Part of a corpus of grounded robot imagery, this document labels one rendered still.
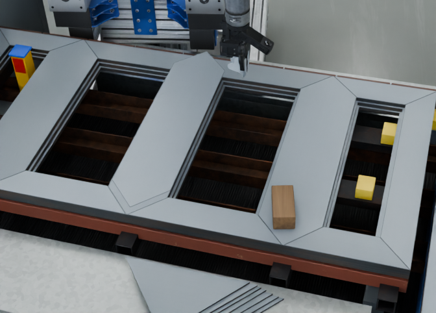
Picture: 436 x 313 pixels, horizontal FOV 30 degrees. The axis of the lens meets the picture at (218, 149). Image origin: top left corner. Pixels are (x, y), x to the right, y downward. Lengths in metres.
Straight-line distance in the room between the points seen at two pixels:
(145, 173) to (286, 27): 2.18
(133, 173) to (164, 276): 0.35
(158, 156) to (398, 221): 0.72
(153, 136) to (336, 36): 2.04
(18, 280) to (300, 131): 0.94
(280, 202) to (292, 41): 2.18
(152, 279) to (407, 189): 0.75
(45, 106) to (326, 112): 0.90
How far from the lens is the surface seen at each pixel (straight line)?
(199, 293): 2.17
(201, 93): 2.64
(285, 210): 2.20
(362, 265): 2.18
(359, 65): 4.17
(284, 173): 2.37
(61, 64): 2.84
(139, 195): 2.33
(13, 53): 2.88
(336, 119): 2.55
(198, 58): 2.79
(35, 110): 2.67
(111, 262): 2.32
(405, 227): 2.26
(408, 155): 2.45
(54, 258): 2.36
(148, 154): 2.44
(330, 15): 4.52
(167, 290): 2.18
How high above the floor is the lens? 2.53
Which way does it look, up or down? 43 degrees down
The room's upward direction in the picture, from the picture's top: 3 degrees counter-clockwise
